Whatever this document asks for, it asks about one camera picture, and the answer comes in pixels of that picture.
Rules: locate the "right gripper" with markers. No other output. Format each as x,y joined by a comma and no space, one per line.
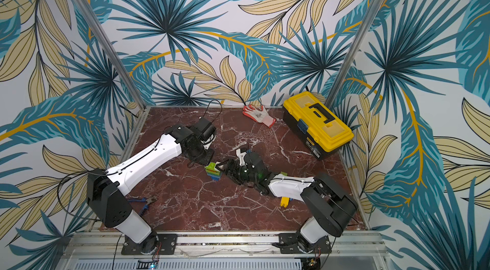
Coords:
233,168

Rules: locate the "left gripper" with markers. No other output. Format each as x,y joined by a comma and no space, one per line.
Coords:
205,161

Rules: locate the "light green long brick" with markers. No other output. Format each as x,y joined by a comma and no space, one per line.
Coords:
212,168
214,173

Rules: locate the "yellow square brick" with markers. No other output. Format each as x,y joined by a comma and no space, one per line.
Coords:
284,202

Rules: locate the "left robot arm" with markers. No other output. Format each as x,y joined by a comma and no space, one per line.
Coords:
107,189

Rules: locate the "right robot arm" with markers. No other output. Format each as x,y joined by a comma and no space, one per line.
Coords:
331,207

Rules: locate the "red white work glove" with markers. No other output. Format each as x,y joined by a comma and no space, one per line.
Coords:
259,115

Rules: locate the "yellow black toolbox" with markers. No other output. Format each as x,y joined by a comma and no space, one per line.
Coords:
318,128

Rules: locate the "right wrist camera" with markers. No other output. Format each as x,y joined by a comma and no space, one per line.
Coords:
243,155

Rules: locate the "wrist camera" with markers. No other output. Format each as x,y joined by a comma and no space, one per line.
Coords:
205,131
243,155

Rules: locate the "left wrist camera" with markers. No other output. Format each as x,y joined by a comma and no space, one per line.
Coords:
205,131

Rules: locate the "blue handled pliers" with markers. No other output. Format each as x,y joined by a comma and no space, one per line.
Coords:
146,201

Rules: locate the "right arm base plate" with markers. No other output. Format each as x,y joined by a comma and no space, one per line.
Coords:
294,243

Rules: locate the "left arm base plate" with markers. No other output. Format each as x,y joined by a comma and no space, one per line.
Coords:
154,244

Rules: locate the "aluminium front rail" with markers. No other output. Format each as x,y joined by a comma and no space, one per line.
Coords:
226,250

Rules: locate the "left aluminium post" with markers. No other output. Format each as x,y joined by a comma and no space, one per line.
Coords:
104,41

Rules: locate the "aluminium post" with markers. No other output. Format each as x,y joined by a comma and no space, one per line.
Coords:
362,31
104,41

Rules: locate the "right aluminium post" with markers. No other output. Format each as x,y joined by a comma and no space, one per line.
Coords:
362,31

